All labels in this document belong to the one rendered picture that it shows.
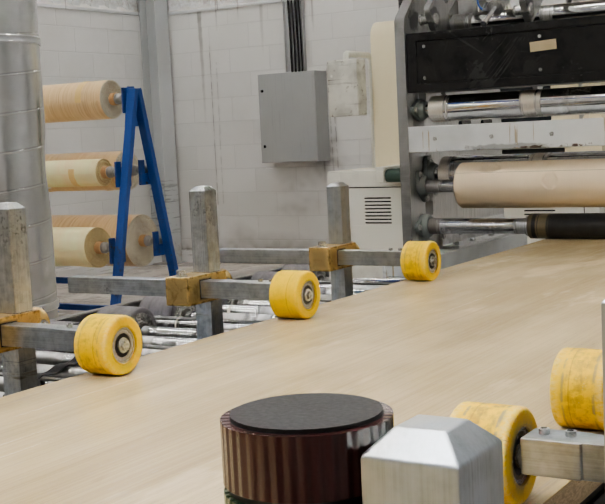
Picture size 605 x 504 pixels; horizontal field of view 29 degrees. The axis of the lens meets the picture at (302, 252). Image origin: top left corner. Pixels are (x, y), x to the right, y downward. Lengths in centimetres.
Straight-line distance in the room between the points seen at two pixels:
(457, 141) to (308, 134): 739
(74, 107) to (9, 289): 604
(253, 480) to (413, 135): 284
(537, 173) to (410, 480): 273
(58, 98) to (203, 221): 578
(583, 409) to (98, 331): 67
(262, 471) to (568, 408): 82
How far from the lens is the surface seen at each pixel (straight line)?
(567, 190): 306
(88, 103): 766
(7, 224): 173
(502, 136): 311
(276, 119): 1070
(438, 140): 318
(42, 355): 231
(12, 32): 447
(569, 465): 95
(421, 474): 37
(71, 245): 752
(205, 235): 209
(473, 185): 315
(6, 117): 443
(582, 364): 119
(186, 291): 204
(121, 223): 740
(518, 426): 97
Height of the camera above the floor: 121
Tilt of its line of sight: 6 degrees down
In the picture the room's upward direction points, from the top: 3 degrees counter-clockwise
